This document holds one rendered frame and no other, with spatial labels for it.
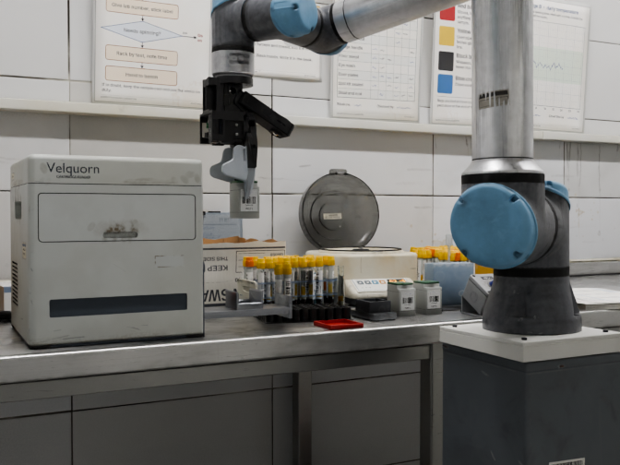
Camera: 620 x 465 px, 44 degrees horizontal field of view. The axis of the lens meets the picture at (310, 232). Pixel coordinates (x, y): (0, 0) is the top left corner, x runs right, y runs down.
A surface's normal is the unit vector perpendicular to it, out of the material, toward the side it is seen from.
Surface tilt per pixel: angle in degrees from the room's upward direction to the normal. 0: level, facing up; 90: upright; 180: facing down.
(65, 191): 90
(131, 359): 90
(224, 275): 90
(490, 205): 97
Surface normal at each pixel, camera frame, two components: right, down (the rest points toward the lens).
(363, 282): 0.13, -0.89
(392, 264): 0.30, 0.03
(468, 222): -0.53, 0.15
